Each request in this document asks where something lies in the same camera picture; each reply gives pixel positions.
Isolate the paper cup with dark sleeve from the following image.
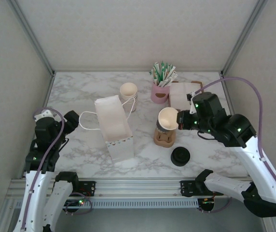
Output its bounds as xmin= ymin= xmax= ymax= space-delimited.
xmin=156 ymin=107 xmax=179 ymax=134

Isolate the white paper bag with handles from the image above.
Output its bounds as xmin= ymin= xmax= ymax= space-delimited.
xmin=79 ymin=95 xmax=137 ymax=163

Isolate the pink straw holder cup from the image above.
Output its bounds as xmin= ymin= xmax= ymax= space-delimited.
xmin=151 ymin=80 xmax=171 ymax=104

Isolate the brown cardboard napkin tray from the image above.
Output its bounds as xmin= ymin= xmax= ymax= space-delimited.
xmin=168 ymin=81 xmax=204 ymax=114

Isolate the paper wrapped stirrer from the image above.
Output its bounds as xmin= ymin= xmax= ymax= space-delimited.
xmin=159 ymin=71 xmax=178 ymax=87

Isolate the green white wrapped straw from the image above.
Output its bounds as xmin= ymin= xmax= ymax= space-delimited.
xmin=161 ymin=62 xmax=170 ymax=83
xmin=153 ymin=62 xmax=163 ymax=83
xmin=162 ymin=64 xmax=175 ymax=85
xmin=149 ymin=70 xmax=158 ymax=85
xmin=159 ymin=60 xmax=166 ymax=83

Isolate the circuit board with lights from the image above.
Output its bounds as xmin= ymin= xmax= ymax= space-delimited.
xmin=64 ymin=192 xmax=92 ymax=206
xmin=199 ymin=197 xmax=216 ymax=206

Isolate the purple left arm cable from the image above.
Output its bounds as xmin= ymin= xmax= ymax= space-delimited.
xmin=19 ymin=108 xmax=93 ymax=232

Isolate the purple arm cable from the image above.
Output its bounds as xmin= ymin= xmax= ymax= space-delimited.
xmin=19 ymin=108 xmax=93 ymax=232
xmin=192 ymin=76 xmax=276 ymax=215

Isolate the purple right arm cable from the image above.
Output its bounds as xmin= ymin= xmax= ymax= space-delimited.
xmin=192 ymin=76 xmax=276 ymax=215

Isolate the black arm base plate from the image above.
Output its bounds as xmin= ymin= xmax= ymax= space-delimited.
xmin=180 ymin=180 xmax=201 ymax=196
xmin=76 ymin=180 xmax=97 ymax=196

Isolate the wide aluminium mounting rail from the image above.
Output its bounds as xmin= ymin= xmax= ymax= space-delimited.
xmin=10 ymin=177 xmax=254 ymax=198

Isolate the aluminium frame leg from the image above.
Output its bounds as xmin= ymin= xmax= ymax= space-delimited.
xmin=0 ymin=195 xmax=30 ymax=232
xmin=258 ymin=216 xmax=276 ymax=232

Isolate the aluminium frame post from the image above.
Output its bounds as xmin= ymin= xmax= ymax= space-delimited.
xmin=9 ymin=0 xmax=56 ymax=76
xmin=221 ymin=0 xmax=269 ymax=76

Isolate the grey slotted cable duct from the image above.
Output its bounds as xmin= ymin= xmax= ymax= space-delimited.
xmin=65 ymin=199 xmax=199 ymax=209

